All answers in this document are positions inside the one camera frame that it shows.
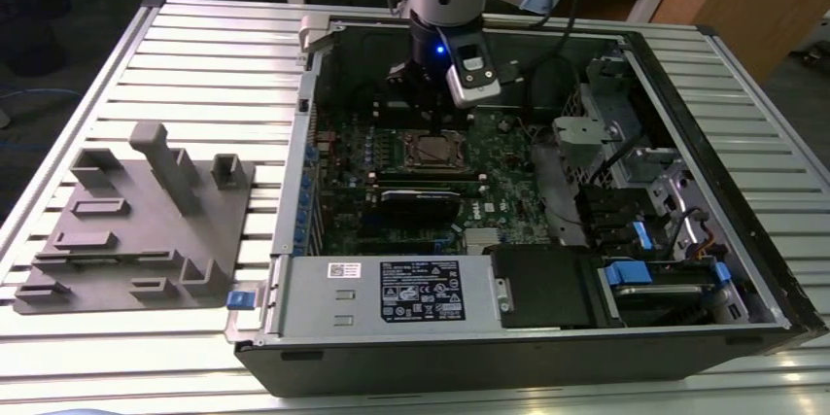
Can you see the black PC case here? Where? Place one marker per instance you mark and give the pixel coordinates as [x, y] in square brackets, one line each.
[454, 366]

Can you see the black drive bay cover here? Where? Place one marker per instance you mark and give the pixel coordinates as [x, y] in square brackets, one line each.
[545, 288]

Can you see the silver drive cage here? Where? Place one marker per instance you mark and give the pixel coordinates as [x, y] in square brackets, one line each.
[649, 162]

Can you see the grey metal bracket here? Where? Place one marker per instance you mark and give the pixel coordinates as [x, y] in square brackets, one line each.
[581, 138]

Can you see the black round fan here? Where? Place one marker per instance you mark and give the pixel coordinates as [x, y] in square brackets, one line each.
[554, 94]

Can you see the dark office chair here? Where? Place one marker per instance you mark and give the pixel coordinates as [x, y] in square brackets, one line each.
[32, 16]

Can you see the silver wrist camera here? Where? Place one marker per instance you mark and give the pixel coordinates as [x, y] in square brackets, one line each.
[474, 84]

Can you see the hard disk with blue carrier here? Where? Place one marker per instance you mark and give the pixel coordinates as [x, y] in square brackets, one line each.
[626, 273]

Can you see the black chair base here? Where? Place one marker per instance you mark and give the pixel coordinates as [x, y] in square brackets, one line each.
[814, 53]

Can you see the silver power supply unit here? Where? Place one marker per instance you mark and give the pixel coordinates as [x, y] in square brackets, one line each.
[311, 298]

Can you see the silver heatsink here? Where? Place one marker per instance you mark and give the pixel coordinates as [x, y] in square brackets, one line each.
[481, 237]

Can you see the blue case latch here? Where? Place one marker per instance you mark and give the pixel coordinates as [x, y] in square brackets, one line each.
[241, 300]

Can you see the grey parts rack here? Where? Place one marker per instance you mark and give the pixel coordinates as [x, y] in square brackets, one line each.
[150, 250]

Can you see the green motherboard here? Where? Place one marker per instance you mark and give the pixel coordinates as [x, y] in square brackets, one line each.
[513, 201]

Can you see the black graphics card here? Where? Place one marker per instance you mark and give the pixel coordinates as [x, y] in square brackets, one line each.
[418, 211]

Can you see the CPU socket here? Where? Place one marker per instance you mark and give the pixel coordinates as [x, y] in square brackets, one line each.
[435, 169]

